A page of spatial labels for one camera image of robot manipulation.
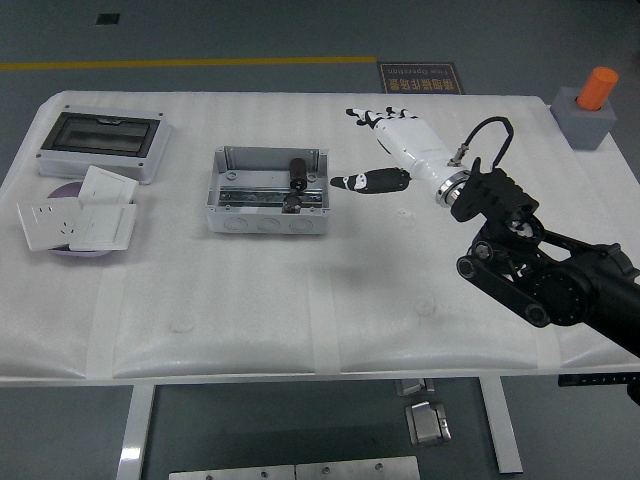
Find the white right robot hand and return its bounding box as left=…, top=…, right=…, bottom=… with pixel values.
left=329, top=105, right=462, bottom=195

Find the open grey junction box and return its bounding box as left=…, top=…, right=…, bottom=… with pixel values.
left=206, top=145, right=330, bottom=236

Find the black floor sign orange text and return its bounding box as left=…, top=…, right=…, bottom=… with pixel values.
left=377, top=61, right=465, bottom=95

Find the grey block holder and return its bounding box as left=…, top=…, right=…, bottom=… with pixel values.
left=551, top=86, right=617, bottom=150

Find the orange cylinder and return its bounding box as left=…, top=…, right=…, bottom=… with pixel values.
left=575, top=66, right=620, bottom=112

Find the white foam table mat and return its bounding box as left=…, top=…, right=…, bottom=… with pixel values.
left=0, top=89, right=640, bottom=381

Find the hinged metal floor plate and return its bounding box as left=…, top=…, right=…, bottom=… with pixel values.
left=403, top=399, right=453, bottom=447

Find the white table leg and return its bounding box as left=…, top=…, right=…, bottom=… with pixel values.
left=478, top=375, right=525, bottom=475
left=115, top=384, right=157, bottom=480

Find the black table control panel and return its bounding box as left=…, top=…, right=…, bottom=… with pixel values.
left=558, top=372, right=640, bottom=387

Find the purple plate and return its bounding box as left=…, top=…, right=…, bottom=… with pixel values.
left=47, top=182, right=139, bottom=259

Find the metal mounting rail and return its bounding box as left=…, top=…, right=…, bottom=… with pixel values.
left=217, top=185, right=325, bottom=207

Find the small metal floor bracket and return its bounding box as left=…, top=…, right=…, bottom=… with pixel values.
left=394, top=378, right=435, bottom=397

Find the white wall switch panel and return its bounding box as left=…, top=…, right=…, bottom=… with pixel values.
left=68, top=203, right=138, bottom=251
left=78, top=165, right=139, bottom=205

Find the grey enclosure with dark lid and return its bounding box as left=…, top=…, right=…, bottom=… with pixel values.
left=35, top=103, right=174, bottom=186

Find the flat metal base plate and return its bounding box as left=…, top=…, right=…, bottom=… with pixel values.
left=168, top=464, right=296, bottom=480
left=294, top=455, right=421, bottom=480

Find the white wall socket panel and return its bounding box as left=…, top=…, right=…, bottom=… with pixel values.
left=16, top=199, right=84, bottom=252

